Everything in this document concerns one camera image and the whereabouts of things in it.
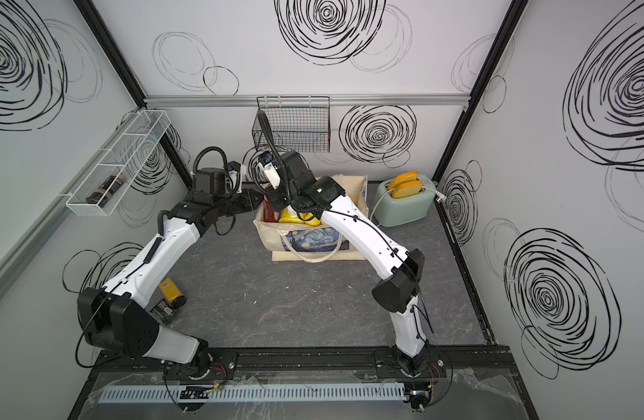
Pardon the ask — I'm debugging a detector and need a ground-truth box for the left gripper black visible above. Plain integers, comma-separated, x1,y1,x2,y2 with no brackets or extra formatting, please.
214,188,266,220

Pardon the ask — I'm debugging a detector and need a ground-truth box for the yellow pump dish soap bottle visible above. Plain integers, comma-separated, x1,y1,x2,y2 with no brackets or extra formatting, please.
278,206,322,227

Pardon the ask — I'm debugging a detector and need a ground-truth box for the canvas starry night tote bag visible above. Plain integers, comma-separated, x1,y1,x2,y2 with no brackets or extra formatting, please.
254,202,365,264

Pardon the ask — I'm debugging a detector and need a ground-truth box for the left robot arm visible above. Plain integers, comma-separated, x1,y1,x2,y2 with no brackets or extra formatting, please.
78,168,264,378

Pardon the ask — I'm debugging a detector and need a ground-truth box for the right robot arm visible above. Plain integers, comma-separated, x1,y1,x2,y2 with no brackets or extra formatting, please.
256,152,429,376

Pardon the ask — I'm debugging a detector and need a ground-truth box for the mint green toaster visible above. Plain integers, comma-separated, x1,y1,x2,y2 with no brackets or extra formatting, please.
370,173,437,228

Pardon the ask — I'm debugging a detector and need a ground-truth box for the toast slice front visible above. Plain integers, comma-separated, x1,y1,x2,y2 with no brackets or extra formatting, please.
390,180,423,200

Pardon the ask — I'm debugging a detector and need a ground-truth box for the toast slice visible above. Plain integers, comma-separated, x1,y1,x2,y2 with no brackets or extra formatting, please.
387,171,418,190
390,180,423,200

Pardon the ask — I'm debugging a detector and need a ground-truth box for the toast slice rear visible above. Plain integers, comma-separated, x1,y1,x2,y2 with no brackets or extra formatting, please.
387,171,418,190

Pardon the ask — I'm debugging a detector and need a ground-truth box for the dark item in shelf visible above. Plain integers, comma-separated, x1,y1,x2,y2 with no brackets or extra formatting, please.
85,174,125,208

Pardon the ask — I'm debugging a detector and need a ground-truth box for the yellow tag object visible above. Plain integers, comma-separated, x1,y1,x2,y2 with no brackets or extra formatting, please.
151,278,187,325

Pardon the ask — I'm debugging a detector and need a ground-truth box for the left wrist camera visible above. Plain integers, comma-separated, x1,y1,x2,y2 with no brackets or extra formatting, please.
228,161,248,194

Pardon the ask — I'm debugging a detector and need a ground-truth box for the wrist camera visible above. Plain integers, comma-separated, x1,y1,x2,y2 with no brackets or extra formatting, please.
257,152,281,189
228,161,248,194

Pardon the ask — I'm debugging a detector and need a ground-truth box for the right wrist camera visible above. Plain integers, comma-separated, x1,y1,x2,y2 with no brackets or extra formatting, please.
257,152,281,189

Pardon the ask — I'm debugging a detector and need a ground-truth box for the black wire wall basket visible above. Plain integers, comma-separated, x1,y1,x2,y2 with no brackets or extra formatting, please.
256,96,332,152

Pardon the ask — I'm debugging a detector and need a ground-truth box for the white toaster cable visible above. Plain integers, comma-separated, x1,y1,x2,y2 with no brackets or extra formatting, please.
368,185,448,228

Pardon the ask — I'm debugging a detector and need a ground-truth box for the grey slotted cable duct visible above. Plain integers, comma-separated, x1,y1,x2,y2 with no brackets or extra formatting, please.
98,383,407,404

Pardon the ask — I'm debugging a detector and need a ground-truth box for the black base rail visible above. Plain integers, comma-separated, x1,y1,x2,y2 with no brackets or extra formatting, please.
163,345,512,380

